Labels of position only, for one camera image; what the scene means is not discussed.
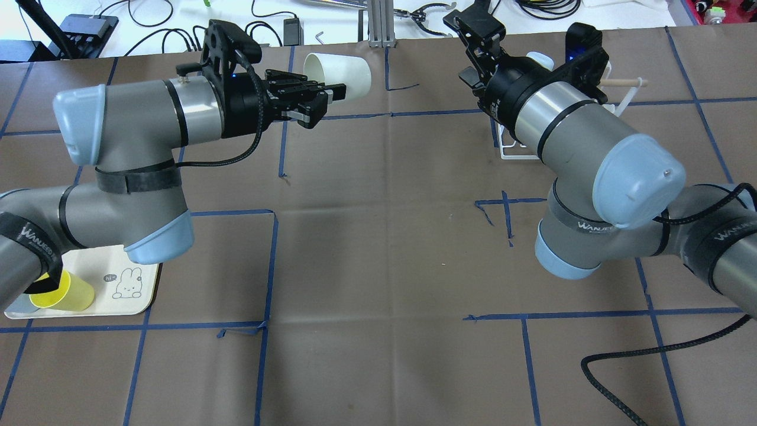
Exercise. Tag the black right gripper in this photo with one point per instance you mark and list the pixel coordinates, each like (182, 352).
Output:
(502, 83)

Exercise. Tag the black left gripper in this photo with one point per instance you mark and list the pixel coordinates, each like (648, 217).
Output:
(242, 110)

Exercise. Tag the white plastic cup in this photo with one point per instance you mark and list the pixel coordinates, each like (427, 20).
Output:
(332, 69)

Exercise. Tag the light blue plastic cup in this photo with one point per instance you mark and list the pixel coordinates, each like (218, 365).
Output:
(542, 59)

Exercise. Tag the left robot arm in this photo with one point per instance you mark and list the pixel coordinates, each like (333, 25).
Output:
(128, 133)

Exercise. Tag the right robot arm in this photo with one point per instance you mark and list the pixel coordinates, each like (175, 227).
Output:
(618, 193)

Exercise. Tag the yellow plastic cup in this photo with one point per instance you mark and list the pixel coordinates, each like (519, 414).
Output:
(73, 295)

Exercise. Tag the black power adapter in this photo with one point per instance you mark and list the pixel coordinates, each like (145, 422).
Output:
(293, 34)

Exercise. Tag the cream serving tray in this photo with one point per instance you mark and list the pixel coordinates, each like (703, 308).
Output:
(120, 286)

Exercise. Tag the aluminium frame post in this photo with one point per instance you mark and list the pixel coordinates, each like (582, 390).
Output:
(381, 23)

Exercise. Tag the white wire cup rack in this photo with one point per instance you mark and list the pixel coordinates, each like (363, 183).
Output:
(559, 112)

